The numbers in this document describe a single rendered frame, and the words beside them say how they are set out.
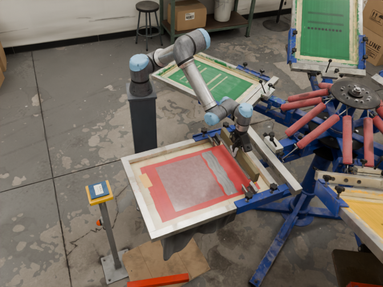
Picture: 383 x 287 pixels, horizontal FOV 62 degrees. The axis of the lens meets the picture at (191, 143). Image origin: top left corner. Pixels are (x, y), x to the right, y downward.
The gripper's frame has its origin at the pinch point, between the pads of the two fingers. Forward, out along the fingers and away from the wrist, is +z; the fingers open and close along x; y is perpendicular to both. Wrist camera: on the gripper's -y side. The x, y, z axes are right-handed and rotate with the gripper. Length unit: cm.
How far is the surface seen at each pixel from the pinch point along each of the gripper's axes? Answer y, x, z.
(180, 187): -2.7, 37.9, 10.0
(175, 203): -11.8, 44.8, 10.0
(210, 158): 10.7, 12.2, 9.3
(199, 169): 5.6, 22.0, 10.0
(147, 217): -17, 62, 7
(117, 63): 305, 7, 107
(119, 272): 6, 82, 105
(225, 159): 6.9, 3.1, 10.0
